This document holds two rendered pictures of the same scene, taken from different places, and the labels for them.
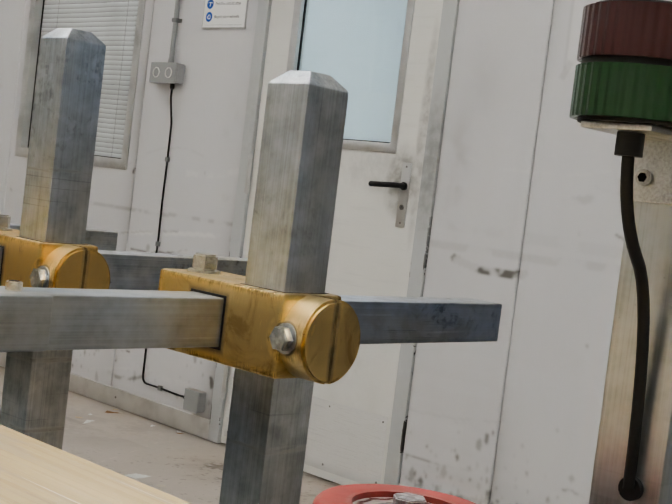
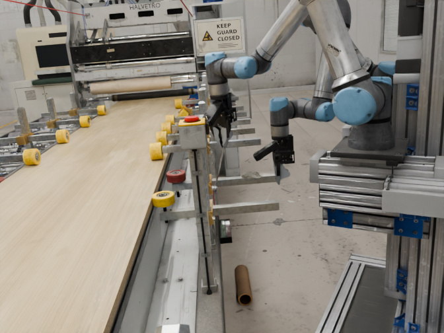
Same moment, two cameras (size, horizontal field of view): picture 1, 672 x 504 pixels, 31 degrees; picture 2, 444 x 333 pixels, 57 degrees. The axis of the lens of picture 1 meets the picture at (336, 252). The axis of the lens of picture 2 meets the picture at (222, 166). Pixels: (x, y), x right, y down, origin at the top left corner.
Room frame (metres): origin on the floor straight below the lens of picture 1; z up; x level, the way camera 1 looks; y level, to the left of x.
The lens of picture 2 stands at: (-0.49, -1.37, 1.43)
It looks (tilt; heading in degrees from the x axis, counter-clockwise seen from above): 17 degrees down; 47
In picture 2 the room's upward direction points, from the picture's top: 5 degrees counter-clockwise
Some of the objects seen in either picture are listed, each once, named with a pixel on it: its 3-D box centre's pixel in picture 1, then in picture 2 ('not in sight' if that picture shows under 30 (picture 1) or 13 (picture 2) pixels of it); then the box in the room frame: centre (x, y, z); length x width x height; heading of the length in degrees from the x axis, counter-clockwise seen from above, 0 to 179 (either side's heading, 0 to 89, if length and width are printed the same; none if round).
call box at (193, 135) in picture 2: not in sight; (193, 135); (0.21, -0.53, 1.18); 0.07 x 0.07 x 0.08; 47
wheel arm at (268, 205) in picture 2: not in sight; (219, 210); (0.45, -0.34, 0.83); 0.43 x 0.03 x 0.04; 137
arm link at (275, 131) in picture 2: not in sight; (279, 130); (0.82, -0.34, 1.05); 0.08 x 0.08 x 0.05
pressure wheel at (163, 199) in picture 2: not in sight; (164, 207); (0.30, -0.21, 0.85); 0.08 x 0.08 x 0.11
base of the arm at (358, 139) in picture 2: not in sight; (371, 130); (0.81, -0.74, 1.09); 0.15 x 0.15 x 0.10
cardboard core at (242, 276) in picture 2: not in sight; (243, 284); (1.00, 0.11, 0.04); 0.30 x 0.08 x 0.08; 47
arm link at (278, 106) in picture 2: not in sight; (279, 111); (0.82, -0.34, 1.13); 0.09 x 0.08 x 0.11; 166
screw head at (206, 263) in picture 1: (205, 262); not in sight; (0.77, 0.08, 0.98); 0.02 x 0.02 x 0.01
